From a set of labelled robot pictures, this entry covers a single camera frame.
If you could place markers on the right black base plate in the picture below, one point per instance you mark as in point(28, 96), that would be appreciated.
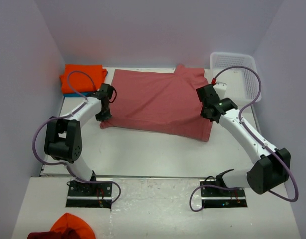
point(217, 198)

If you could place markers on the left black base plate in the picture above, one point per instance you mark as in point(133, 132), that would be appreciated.
point(81, 195)

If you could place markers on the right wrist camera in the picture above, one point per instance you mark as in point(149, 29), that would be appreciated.
point(220, 89)

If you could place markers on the folded orange t shirt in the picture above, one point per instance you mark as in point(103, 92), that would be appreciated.
point(85, 68)

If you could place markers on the pink t shirt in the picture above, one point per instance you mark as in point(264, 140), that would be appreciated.
point(160, 102)

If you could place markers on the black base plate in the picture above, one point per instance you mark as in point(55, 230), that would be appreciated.
point(81, 195)
point(217, 198)

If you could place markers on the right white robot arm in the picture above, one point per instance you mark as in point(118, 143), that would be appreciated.
point(270, 164)

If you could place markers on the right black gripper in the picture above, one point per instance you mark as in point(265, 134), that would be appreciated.
point(203, 115)

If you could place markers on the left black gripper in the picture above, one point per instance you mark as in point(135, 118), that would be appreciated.
point(103, 117)

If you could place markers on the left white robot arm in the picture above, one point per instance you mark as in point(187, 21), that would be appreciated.
point(63, 140)

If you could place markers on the orange cloth at front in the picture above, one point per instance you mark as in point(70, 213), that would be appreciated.
point(68, 223)

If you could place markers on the dark red cloth at front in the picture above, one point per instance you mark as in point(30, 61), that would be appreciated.
point(53, 235)

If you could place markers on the folded blue t shirt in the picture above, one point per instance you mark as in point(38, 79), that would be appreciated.
point(70, 94)

